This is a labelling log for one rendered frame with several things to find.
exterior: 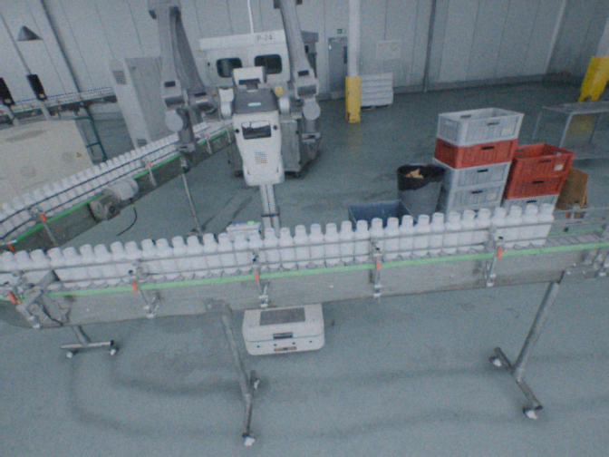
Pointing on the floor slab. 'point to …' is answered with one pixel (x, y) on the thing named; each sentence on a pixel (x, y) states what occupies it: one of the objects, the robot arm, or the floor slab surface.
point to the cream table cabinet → (39, 157)
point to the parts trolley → (569, 122)
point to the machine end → (257, 53)
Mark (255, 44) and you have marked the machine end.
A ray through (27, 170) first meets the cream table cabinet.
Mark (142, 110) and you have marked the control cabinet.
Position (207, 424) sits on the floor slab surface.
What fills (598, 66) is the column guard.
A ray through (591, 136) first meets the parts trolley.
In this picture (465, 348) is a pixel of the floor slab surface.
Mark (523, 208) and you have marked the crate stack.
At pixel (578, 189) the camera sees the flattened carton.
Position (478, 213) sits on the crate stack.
